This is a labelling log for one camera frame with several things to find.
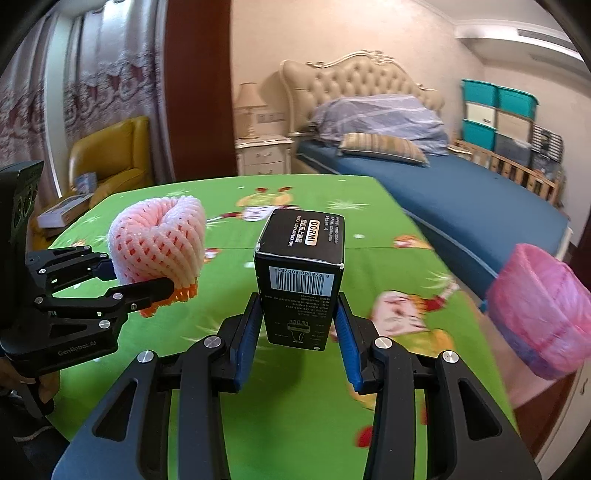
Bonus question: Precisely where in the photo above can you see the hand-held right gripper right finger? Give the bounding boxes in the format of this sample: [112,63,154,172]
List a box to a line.
[336,292,542,480]

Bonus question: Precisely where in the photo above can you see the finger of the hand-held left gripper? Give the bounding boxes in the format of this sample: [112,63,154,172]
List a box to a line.
[25,246,114,296]
[34,276,177,324]

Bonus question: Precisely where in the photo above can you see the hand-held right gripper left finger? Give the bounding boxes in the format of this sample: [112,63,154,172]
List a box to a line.
[58,292,264,480]

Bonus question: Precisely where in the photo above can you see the orange foam fruit net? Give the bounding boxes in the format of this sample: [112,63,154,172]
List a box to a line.
[139,277,199,319]

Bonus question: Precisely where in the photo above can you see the large pink foam fruit net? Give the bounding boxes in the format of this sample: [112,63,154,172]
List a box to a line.
[107,195,207,283]

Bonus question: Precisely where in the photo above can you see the black cardboard box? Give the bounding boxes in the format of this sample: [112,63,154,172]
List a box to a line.
[254,208,347,352]

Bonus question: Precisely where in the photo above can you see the bin with pink plastic bag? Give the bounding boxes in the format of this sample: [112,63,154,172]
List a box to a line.
[487,244,591,380]

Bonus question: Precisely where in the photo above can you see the person's left hand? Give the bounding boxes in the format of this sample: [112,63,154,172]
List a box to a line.
[0,357,61,409]

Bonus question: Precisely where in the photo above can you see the flat white printed box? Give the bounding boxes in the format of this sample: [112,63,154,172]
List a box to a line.
[37,191,95,228]

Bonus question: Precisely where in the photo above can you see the yellow leather armchair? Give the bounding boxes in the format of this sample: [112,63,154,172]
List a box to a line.
[28,115,155,250]

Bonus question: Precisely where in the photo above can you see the lace patterned curtain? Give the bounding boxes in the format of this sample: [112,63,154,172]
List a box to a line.
[0,18,61,167]
[62,0,167,139]

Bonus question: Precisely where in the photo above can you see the white bedside table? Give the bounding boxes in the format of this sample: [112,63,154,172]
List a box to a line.
[235,135,295,176]

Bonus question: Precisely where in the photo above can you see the blue bed mattress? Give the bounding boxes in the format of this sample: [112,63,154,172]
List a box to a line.
[295,138,571,296]

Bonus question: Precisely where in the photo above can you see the striped pillow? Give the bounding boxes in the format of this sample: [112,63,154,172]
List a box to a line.
[338,133,430,166]

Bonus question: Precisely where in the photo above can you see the brown wooden wardrobe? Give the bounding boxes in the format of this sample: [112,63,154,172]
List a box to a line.
[164,0,241,183]

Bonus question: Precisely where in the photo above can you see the beige table lamp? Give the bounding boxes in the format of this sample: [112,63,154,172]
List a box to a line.
[233,82,264,140]

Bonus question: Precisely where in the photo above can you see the purple grey quilt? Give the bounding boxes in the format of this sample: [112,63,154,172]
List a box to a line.
[309,93,451,155]

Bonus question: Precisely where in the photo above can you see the teal storage bin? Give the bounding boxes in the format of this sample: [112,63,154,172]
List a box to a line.
[496,86,540,120]
[462,119,497,147]
[462,78,499,108]

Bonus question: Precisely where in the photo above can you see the grey translucent storage bin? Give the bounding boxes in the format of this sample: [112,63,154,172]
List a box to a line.
[494,134,532,164]

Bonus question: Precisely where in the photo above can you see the beige tufted headboard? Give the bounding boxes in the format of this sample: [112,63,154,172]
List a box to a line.
[279,50,445,139]

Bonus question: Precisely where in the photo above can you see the white storage bin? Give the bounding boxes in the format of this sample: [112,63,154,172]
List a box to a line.
[464,102,497,125]

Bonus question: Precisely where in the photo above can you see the beige storage bin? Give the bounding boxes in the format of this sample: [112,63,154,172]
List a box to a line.
[494,111,534,141]

